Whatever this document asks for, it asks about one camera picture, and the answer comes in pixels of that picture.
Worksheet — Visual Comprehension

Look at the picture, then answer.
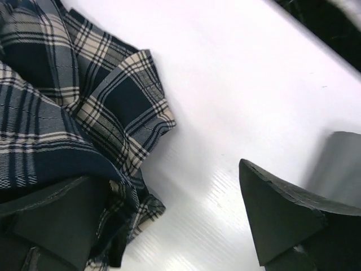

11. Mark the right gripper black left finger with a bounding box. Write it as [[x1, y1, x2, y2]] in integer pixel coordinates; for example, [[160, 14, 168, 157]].
[[1, 176, 109, 270]]

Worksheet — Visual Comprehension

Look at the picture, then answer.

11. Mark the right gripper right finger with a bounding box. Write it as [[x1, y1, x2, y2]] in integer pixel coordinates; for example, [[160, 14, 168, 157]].
[[239, 159, 360, 270]]

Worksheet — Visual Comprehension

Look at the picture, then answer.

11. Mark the grey skirt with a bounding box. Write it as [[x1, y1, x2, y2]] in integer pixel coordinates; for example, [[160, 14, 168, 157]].
[[306, 132, 360, 207]]

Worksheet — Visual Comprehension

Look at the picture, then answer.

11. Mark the navy plaid skirt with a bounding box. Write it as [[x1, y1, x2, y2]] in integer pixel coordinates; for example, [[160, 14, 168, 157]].
[[1, 1, 175, 270]]

